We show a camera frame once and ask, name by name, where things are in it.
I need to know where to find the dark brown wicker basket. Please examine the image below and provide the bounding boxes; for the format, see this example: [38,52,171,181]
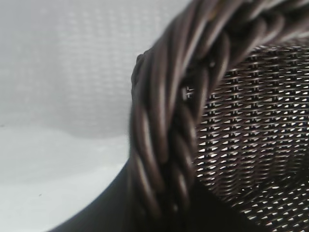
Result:
[127,0,309,232]

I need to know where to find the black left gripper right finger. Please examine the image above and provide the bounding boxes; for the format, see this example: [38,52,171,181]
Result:
[190,179,252,232]

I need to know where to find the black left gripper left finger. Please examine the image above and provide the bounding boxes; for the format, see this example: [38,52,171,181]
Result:
[50,154,155,232]

